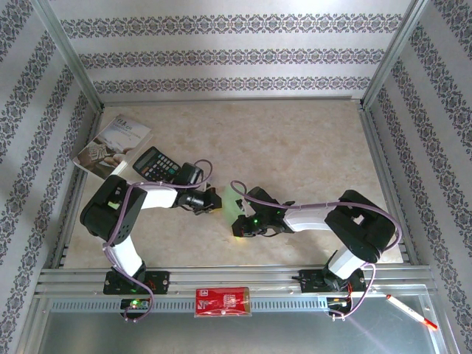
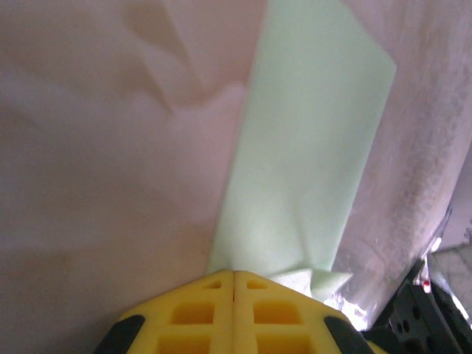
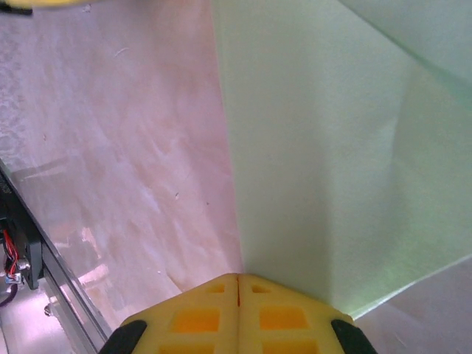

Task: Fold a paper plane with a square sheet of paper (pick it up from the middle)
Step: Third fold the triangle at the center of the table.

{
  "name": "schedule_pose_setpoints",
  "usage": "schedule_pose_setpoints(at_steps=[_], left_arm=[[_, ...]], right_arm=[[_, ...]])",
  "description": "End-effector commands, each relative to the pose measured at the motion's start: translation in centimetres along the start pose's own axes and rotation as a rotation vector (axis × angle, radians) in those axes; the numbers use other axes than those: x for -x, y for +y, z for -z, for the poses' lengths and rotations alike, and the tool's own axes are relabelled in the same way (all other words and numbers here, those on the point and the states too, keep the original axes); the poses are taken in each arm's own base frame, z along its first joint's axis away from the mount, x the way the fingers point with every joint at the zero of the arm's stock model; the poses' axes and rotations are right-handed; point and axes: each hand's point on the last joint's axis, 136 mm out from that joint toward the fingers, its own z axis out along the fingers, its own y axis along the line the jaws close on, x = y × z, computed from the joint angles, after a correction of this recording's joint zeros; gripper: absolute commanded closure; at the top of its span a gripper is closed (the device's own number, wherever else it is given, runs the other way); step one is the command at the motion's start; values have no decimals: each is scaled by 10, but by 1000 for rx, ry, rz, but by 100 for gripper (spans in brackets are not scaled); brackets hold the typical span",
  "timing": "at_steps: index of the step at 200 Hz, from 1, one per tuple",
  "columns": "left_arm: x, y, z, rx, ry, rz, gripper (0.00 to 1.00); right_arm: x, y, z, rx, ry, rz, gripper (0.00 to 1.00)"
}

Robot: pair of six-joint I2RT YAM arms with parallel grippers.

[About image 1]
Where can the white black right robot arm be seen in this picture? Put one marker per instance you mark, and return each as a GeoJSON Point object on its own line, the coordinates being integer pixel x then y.
{"type": "Point", "coordinates": [361, 228]}

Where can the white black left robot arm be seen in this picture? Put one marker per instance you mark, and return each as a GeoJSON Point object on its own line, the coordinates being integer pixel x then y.
{"type": "Point", "coordinates": [107, 210]}

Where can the metal shelf sheet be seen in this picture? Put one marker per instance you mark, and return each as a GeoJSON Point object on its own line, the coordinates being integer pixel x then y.
{"type": "Point", "coordinates": [258, 335]}

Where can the black calculator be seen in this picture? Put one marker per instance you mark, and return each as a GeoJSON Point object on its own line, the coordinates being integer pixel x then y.
{"type": "Point", "coordinates": [156, 164]}

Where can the red packet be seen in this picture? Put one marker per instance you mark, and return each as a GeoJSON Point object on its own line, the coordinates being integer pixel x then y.
{"type": "Point", "coordinates": [223, 301]}

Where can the softcover book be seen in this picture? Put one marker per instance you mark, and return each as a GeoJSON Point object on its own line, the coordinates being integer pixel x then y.
{"type": "Point", "coordinates": [110, 140]}

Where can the white red pen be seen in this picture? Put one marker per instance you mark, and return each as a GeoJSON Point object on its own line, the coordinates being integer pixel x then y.
{"type": "Point", "coordinates": [409, 310]}

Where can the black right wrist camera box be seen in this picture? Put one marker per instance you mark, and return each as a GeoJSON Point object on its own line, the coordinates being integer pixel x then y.
{"type": "Point", "coordinates": [263, 197]}

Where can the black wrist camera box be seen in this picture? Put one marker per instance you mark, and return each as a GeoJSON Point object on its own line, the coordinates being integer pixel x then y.
{"type": "Point", "coordinates": [188, 173]}
{"type": "Point", "coordinates": [263, 197]}

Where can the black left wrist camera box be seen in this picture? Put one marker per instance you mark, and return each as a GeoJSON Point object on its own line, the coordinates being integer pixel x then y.
{"type": "Point", "coordinates": [188, 173]}

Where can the aluminium mounting rail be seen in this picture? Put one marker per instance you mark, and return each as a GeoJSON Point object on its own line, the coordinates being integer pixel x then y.
{"type": "Point", "coordinates": [228, 274]}

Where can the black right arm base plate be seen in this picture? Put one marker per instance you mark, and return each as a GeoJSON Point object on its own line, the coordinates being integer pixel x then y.
{"type": "Point", "coordinates": [309, 282]}

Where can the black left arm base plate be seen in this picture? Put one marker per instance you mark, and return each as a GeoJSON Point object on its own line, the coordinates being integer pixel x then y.
{"type": "Point", "coordinates": [160, 282]}

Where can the aluminium table edge rail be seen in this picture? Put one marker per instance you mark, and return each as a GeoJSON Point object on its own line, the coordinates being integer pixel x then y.
{"type": "Point", "coordinates": [76, 199]}
{"type": "Point", "coordinates": [228, 100]}
{"type": "Point", "coordinates": [380, 162]}

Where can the aluminium corner post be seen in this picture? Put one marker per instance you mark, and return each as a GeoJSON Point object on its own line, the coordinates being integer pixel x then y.
{"type": "Point", "coordinates": [394, 51]}
{"type": "Point", "coordinates": [67, 51]}

